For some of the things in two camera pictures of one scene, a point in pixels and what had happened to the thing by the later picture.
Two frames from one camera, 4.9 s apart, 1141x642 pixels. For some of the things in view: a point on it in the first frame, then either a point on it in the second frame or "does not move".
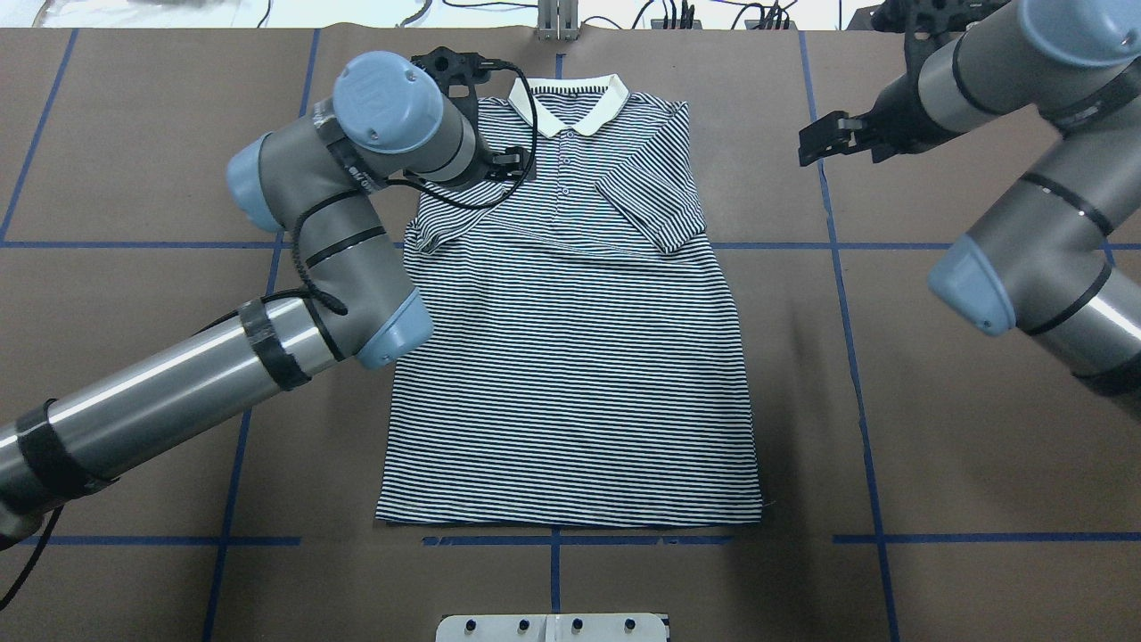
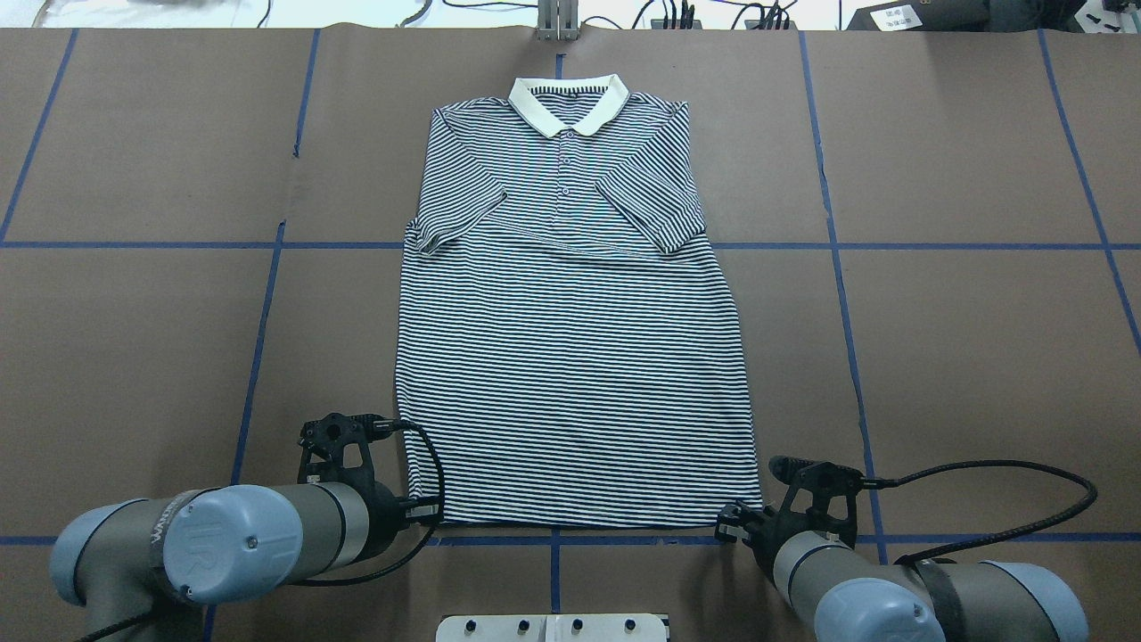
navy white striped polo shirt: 582,371 does not move
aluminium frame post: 558,20 does not move
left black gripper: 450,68 → 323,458
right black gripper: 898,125 → 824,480
